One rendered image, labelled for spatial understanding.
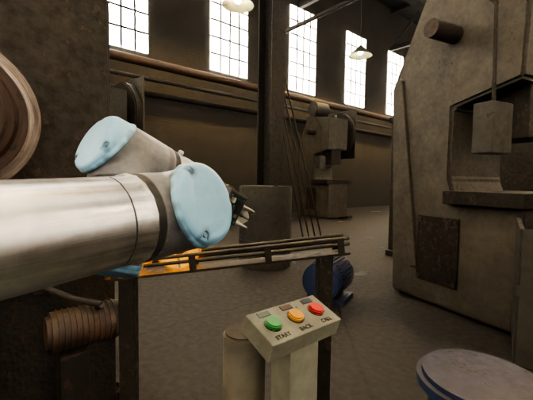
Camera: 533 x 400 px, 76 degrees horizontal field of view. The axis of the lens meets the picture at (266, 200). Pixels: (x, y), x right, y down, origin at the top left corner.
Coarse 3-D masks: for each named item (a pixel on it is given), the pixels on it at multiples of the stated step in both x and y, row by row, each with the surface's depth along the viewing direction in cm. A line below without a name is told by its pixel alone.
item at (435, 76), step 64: (448, 0) 243; (512, 0) 206; (448, 64) 244; (512, 64) 206; (448, 128) 245; (512, 128) 221; (448, 192) 236; (512, 192) 220; (448, 256) 244; (512, 256) 208
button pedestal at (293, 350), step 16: (304, 304) 92; (320, 304) 94; (256, 320) 81; (288, 320) 84; (304, 320) 85; (320, 320) 87; (336, 320) 89; (256, 336) 79; (272, 336) 78; (288, 336) 79; (304, 336) 81; (320, 336) 86; (272, 352) 75; (288, 352) 80; (304, 352) 84; (272, 368) 86; (288, 368) 81; (304, 368) 84; (272, 384) 86; (288, 384) 81; (304, 384) 84
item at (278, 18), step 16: (272, 0) 490; (416, 0) 763; (272, 16) 491; (272, 32) 492; (272, 48) 494; (272, 64) 496; (272, 80) 497; (272, 96) 499; (272, 112) 500; (272, 128) 502; (272, 144) 504; (272, 160) 506; (272, 176) 507
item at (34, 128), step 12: (0, 60) 101; (12, 72) 103; (24, 84) 105; (24, 96) 105; (36, 108) 107; (36, 120) 107; (36, 132) 108; (24, 144) 106; (36, 144) 108; (24, 156) 106; (12, 168) 104
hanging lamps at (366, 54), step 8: (224, 0) 649; (232, 0) 669; (240, 0) 658; (248, 0) 659; (224, 8) 673; (232, 8) 681; (240, 8) 683; (248, 8) 678; (360, 40) 915; (360, 48) 898; (352, 56) 936; (360, 56) 940; (368, 56) 928
